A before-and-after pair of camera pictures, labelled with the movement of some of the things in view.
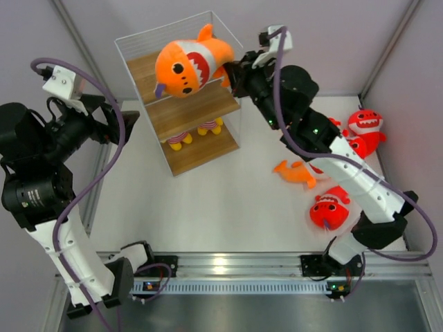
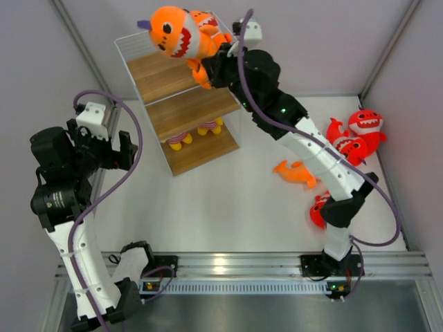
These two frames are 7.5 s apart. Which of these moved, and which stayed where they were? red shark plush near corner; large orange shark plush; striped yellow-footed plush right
Moved: large orange shark plush
Stayed: striped yellow-footed plush right; red shark plush near corner
